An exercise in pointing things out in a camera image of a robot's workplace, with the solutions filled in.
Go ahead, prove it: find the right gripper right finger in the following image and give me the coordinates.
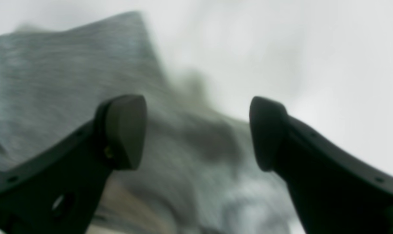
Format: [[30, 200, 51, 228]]
[[249, 96, 393, 234]]

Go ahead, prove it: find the grey T-shirt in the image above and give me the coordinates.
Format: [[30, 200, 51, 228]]
[[0, 12, 296, 234]]

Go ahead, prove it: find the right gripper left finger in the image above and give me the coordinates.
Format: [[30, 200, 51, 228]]
[[0, 95, 147, 234]]

